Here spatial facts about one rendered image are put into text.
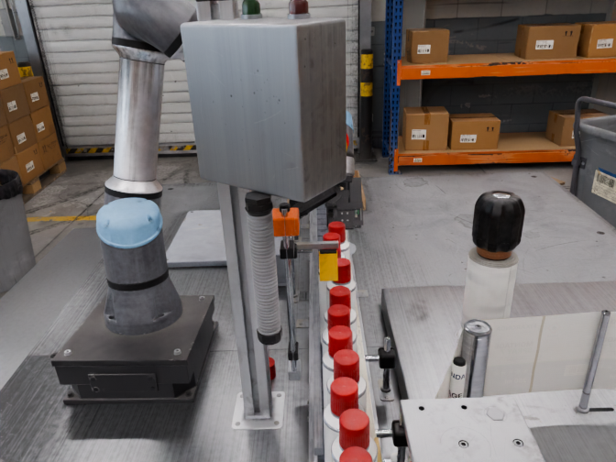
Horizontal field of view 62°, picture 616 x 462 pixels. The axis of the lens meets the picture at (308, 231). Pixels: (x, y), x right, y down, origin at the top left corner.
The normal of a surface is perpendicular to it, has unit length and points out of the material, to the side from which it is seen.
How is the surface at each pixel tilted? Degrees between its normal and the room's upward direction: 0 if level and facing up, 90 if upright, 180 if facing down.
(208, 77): 90
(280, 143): 90
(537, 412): 0
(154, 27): 96
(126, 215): 4
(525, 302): 0
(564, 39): 90
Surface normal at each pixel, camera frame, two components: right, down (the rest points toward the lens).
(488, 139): -0.04, 0.44
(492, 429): -0.04, -0.90
